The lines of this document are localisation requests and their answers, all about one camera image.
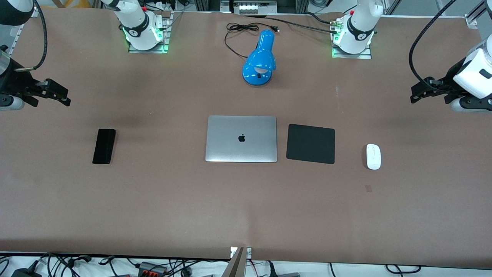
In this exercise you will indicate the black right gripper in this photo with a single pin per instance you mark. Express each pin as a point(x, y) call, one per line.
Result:
point(14, 82)

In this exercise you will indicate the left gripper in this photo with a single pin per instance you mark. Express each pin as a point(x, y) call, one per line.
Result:
point(448, 79)

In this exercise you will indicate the black smartphone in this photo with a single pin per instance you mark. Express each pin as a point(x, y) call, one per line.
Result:
point(103, 146)

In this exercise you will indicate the white computer mouse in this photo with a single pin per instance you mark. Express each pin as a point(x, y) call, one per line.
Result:
point(373, 157)

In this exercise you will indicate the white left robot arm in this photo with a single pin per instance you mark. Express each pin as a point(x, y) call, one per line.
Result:
point(359, 27)

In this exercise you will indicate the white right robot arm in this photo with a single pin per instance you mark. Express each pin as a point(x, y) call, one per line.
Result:
point(138, 23)

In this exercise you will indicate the black mouse pad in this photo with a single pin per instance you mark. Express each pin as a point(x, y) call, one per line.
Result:
point(310, 144)

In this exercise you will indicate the blue desk lamp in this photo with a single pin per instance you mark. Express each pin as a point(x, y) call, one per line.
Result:
point(261, 57)

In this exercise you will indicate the black power adapter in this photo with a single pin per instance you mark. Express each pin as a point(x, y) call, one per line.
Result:
point(25, 272)

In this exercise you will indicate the silver closed laptop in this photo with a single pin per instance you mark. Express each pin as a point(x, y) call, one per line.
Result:
point(241, 148)

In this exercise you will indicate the white power strip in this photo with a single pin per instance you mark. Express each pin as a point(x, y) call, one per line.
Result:
point(255, 7)

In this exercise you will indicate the black orange connector block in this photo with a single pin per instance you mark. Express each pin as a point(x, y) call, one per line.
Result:
point(152, 268)

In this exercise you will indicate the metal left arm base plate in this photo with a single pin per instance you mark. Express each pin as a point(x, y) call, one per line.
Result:
point(368, 54)

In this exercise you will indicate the aluminium frame bracket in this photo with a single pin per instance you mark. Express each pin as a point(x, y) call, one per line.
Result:
point(476, 17)

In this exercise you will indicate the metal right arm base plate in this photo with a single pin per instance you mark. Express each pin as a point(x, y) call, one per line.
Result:
point(166, 38)

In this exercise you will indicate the grey camera mount pole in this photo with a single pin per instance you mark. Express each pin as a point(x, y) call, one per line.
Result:
point(236, 265)

